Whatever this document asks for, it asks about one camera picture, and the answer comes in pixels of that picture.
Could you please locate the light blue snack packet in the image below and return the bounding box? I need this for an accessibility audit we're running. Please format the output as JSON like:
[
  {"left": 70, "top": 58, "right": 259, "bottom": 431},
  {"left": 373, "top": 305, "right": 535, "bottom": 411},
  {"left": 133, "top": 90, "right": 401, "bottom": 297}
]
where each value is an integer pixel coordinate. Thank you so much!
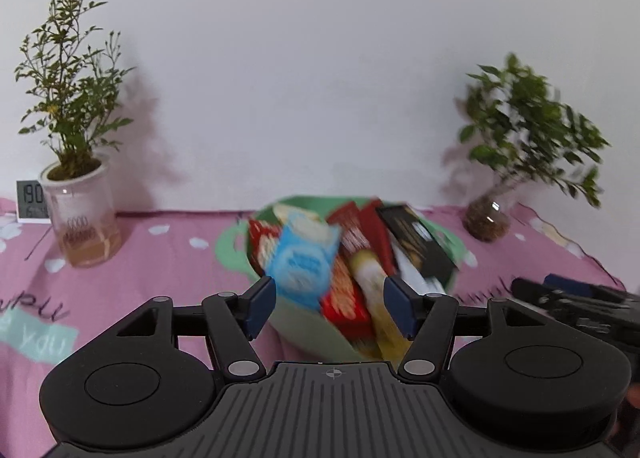
[{"left": 266, "top": 211, "right": 342, "bottom": 312}]

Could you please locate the black snack box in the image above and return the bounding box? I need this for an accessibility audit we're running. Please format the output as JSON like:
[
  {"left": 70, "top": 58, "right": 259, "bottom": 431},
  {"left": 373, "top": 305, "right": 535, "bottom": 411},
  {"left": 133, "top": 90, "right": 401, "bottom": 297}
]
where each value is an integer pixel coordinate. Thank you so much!
[{"left": 376, "top": 204, "right": 466, "bottom": 295}]

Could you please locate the yellow cream snack packet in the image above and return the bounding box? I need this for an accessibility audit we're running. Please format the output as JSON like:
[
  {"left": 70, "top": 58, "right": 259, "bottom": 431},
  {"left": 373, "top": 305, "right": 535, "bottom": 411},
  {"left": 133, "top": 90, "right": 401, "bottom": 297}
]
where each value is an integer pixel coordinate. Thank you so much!
[{"left": 348, "top": 249, "right": 409, "bottom": 366}]

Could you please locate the green plastic basket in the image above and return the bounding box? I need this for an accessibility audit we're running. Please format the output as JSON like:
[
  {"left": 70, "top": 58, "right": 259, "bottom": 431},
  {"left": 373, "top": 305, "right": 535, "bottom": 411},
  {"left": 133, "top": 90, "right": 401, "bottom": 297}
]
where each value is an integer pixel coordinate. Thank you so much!
[{"left": 214, "top": 195, "right": 469, "bottom": 363}]

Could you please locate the dark red snack packet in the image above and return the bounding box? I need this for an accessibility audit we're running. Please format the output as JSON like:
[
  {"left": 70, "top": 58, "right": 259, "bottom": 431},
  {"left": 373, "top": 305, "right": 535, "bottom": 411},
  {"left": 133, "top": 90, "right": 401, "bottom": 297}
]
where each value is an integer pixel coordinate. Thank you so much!
[{"left": 326, "top": 198, "right": 396, "bottom": 275}]

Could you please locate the leafy plant in glass vase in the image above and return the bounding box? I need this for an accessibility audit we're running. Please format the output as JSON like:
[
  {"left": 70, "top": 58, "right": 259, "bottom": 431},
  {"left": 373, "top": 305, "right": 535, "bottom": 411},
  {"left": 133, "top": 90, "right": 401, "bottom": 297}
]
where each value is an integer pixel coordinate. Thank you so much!
[{"left": 459, "top": 52, "right": 610, "bottom": 243}]

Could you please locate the pink printed tablecloth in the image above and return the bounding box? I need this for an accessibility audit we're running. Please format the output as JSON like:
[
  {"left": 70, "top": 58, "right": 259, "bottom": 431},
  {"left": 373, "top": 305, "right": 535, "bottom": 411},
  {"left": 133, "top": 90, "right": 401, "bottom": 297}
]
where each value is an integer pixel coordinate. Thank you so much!
[{"left": 1, "top": 200, "right": 620, "bottom": 457}]

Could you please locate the small digital clock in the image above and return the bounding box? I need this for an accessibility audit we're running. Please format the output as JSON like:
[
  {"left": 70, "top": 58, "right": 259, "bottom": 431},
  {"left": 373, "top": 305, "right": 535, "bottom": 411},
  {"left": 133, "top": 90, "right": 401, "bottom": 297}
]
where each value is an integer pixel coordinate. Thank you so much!
[{"left": 16, "top": 180, "right": 51, "bottom": 224}]

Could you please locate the thin plant in white pot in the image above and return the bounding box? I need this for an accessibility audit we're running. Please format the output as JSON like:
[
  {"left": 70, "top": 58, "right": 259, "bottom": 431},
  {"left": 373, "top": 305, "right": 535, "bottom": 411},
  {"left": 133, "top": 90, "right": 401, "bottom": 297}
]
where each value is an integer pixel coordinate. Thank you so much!
[{"left": 14, "top": 0, "right": 132, "bottom": 267}]

